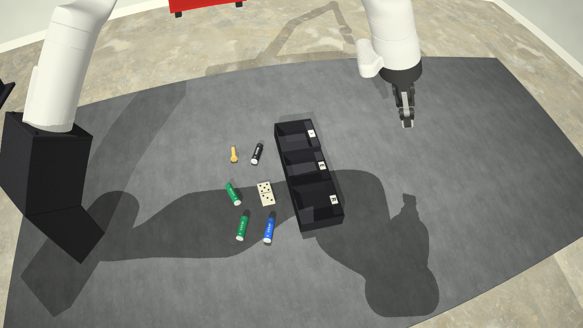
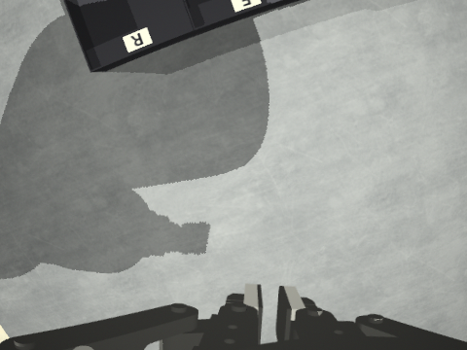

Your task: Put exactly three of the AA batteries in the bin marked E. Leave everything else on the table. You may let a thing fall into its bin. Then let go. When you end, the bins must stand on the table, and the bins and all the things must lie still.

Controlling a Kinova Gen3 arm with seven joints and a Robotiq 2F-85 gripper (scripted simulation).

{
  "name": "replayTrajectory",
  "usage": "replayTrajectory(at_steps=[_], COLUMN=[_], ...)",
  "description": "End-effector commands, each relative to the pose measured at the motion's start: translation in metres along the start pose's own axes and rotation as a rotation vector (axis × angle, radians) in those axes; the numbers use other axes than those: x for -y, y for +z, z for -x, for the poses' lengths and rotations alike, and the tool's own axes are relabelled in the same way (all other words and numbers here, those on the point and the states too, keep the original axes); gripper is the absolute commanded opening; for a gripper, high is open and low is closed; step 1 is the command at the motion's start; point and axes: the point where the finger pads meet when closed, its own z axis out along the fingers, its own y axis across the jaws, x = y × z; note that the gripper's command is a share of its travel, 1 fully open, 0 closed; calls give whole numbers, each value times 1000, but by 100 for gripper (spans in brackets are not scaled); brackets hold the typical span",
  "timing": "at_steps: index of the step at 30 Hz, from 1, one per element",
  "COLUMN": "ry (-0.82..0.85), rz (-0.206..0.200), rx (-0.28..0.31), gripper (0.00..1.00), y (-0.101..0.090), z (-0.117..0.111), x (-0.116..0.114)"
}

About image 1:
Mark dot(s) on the black divided bin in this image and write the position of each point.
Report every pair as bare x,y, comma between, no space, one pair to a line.
313,194

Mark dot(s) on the blue aa battery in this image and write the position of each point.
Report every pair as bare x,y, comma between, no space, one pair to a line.
269,230

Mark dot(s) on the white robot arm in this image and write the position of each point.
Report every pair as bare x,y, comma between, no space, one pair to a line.
56,82

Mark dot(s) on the green aa battery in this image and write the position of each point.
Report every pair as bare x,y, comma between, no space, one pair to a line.
232,194
242,228

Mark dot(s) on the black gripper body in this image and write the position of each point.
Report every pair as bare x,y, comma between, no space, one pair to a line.
402,78

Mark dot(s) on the black aa battery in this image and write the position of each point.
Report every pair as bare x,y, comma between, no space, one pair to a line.
257,153

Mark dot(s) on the white domino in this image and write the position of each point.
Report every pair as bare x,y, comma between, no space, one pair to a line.
266,194

